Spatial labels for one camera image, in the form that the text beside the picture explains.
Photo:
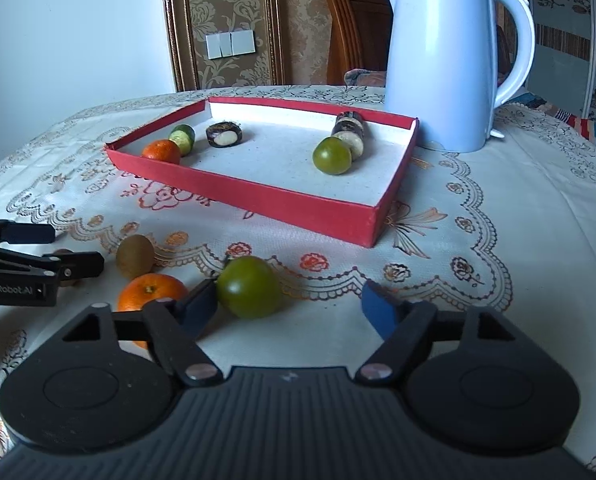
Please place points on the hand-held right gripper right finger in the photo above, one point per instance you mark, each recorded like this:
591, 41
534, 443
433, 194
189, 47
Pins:
380, 310

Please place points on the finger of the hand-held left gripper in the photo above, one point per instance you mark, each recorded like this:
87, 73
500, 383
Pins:
80, 265
23, 233

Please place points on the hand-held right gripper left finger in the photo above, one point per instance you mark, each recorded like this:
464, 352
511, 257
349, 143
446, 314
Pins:
198, 310

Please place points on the small brown fruit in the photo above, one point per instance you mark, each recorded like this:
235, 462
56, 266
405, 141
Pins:
69, 283

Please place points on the green tomato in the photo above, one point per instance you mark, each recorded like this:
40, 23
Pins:
332, 156
248, 287

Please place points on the small tangerine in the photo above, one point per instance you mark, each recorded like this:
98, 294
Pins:
160, 152

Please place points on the green cucumber piece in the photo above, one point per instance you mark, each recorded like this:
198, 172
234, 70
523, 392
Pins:
182, 139

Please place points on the red cardboard tray box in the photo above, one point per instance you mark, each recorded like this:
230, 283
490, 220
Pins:
278, 160

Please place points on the brown kiwi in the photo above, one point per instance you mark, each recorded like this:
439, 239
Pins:
134, 256

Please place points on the large orange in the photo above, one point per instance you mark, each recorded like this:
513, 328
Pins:
143, 295

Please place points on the white electric kettle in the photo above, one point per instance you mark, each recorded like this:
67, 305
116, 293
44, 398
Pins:
437, 60

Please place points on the wooden bed headboard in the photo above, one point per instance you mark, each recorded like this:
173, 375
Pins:
357, 35

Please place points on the patterned bedding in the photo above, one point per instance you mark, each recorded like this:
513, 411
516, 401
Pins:
592, 130

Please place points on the floral glass wardrobe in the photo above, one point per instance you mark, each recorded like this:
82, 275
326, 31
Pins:
567, 20

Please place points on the white wall switch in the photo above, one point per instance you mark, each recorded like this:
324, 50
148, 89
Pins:
230, 44

